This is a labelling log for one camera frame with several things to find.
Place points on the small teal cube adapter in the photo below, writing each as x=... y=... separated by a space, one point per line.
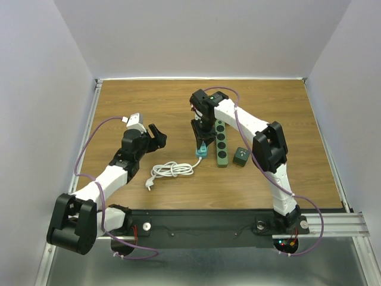
x=203 y=147

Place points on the green power strip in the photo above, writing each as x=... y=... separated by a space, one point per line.
x=221 y=144

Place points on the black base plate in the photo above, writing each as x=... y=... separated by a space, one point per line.
x=207 y=228

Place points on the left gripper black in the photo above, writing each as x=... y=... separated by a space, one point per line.
x=159 y=140

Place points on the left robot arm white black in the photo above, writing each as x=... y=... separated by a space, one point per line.
x=78 y=219

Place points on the blue usb socket strip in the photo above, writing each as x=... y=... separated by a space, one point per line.
x=198 y=155

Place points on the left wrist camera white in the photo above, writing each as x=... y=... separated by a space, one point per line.
x=135 y=121

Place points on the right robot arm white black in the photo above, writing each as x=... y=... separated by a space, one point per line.
x=269 y=148

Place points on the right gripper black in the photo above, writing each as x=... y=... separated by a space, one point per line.
x=208 y=137

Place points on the dark green cube adapter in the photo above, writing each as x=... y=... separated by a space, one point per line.
x=241 y=156

